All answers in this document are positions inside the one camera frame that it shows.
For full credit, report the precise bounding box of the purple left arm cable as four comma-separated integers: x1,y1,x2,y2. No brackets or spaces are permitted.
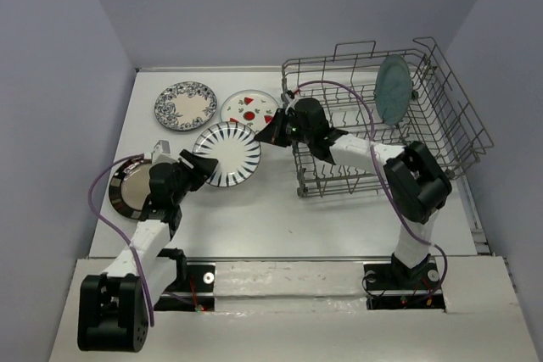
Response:
88,153,156,327

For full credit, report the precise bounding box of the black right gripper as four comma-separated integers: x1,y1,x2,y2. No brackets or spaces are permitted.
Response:
254,108,314,148

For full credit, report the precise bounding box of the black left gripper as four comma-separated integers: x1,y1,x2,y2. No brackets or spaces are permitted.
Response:
171,149,219,205

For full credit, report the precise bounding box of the blue striped white plate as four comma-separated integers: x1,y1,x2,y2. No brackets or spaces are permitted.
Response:
193,121,261,187

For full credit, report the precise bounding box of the watermelon pattern plate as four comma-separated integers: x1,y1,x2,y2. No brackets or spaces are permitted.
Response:
220,89,278,133

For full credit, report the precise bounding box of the grey wire dish rack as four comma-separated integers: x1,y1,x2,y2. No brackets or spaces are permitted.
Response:
282,36,495,181

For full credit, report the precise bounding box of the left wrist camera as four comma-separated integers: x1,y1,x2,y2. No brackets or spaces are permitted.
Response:
151,140,173,164

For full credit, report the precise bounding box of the dark striped rim plate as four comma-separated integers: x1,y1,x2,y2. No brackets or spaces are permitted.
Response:
108,157,152,220

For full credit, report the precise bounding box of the teal ceramic plate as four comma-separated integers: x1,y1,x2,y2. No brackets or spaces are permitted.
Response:
374,55,412,126

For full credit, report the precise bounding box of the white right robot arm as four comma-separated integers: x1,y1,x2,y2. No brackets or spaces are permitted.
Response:
255,97,452,287

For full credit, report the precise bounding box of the blue floral plate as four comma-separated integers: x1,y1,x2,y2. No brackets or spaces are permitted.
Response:
154,81,217,131

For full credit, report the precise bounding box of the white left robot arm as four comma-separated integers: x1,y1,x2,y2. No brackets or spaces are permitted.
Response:
77,145,218,353

